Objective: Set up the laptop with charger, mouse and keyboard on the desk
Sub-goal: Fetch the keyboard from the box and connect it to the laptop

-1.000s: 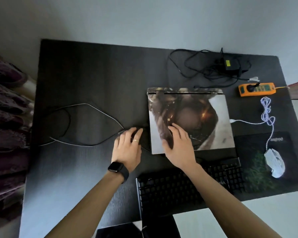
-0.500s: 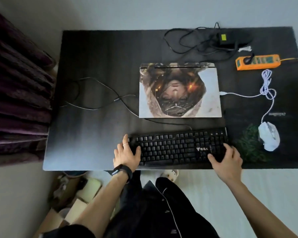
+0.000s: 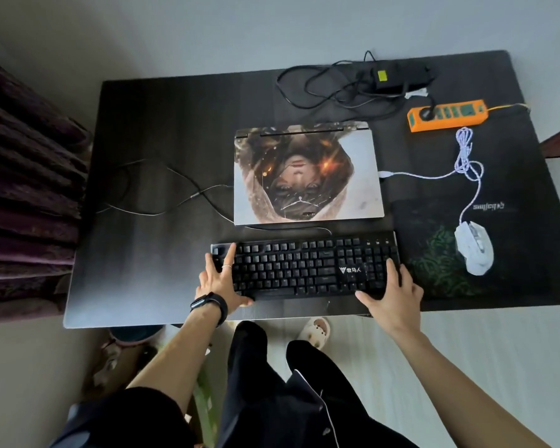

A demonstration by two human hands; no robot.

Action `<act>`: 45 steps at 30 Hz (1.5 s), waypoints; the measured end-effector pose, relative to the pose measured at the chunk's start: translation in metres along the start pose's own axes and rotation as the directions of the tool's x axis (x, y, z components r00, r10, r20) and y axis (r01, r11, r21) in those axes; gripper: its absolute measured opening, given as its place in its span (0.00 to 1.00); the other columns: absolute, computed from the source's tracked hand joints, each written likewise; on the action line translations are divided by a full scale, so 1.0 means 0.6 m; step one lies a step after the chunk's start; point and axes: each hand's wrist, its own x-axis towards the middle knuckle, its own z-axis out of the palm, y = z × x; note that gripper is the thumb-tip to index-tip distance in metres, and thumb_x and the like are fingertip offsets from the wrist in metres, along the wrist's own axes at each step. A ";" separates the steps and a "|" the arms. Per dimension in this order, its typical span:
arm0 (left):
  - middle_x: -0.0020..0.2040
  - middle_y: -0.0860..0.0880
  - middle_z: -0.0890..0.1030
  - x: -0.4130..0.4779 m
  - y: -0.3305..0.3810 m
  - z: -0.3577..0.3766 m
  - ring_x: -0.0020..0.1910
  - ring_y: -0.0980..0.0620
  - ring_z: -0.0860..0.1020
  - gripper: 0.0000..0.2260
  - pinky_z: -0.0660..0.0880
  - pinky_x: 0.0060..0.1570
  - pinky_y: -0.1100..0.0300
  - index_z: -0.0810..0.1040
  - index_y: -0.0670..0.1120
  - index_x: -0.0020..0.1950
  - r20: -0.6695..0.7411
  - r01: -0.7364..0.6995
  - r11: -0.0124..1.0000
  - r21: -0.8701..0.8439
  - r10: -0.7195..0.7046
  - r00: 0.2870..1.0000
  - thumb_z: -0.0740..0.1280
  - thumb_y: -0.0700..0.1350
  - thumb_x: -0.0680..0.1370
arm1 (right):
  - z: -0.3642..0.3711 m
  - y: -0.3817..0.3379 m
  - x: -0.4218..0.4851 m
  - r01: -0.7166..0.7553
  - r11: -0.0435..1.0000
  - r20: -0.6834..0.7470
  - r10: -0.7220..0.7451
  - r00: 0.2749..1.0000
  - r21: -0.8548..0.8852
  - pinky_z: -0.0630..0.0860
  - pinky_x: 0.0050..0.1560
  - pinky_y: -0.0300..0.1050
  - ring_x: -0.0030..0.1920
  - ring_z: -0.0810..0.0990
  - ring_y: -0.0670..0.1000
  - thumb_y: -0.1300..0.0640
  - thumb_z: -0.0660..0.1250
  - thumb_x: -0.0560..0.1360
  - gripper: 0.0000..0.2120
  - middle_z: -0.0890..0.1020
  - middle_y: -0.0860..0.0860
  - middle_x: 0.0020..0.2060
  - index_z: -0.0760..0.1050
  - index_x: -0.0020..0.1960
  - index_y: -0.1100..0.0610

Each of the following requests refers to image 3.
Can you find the person's right hand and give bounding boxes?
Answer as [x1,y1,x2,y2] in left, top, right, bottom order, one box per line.
[354,258,424,341]

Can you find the person's left hand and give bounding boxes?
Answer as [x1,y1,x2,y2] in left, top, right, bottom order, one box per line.
[195,242,256,315]

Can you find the black keyboard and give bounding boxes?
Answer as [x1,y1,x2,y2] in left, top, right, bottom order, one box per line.
[210,230,402,302]

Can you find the white geometric mouse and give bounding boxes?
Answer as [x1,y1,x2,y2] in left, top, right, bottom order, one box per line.
[454,220,495,277]

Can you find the thin black keyboard cable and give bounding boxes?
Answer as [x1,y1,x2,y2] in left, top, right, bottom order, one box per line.
[95,158,333,236]

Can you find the laptop with printed lid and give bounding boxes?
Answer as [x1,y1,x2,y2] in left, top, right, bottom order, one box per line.
[233,121,385,227]

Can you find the black green mouse pad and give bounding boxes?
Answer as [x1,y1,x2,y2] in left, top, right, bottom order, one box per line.
[391,195,560,302]

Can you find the white braided mouse cable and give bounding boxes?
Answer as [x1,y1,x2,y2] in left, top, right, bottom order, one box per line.
[378,127,485,225]

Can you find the black power cord white tag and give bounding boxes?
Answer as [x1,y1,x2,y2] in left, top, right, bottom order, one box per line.
[401,87,439,122]

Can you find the long black charging cable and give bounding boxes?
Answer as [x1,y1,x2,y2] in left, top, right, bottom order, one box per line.
[276,50,439,122]

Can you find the black power adapter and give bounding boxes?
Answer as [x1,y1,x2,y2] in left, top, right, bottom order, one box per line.
[371,62,434,95]

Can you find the person's right forearm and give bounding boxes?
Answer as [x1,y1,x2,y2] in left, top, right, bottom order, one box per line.
[391,330,554,448]

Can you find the person's left forearm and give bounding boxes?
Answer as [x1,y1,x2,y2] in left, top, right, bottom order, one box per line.
[126,307,223,411]

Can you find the dark wooden desk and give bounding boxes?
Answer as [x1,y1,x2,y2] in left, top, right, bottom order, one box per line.
[63,50,560,330]

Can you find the orange power strip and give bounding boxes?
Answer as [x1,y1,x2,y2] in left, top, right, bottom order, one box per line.
[406,99,490,134]

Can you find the black smartwatch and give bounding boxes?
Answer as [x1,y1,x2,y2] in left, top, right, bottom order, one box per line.
[190,292,229,328]

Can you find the black trousers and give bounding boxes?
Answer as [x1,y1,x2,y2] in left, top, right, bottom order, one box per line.
[214,320,421,448]

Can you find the beige slipper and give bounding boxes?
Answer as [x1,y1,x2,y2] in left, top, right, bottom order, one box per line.
[292,317,331,350]

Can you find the pink and black cap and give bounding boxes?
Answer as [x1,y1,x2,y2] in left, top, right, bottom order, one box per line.
[110,324,164,347]

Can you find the green plastic bag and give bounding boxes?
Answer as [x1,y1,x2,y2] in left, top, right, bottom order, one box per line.
[194,368,219,444]

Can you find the black shirt white piping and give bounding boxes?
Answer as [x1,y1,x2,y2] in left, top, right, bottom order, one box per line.
[51,368,421,448]

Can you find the cream and purple curtain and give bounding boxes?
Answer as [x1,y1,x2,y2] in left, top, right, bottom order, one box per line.
[0,53,94,322]

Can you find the yellow power strip cable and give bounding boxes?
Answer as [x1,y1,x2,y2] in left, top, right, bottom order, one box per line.
[487,102,533,113]

